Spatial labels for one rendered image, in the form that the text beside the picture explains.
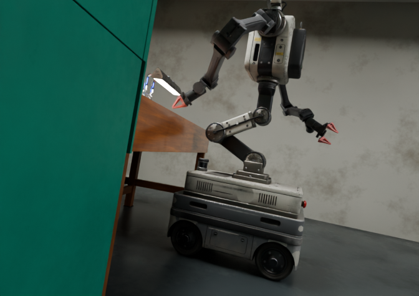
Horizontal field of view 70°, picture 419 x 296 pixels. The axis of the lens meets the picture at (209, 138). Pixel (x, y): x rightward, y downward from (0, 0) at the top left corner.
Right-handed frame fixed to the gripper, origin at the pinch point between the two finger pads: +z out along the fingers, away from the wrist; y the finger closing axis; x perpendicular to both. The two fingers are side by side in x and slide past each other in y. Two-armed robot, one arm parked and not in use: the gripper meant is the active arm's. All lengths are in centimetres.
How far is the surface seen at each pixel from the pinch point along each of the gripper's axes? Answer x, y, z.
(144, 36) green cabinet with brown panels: 3, 83, -13
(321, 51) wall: -20, -205, -162
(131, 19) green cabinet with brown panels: 3, 92, -13
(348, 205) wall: 148, -200, -89
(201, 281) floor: 83, 15, 29
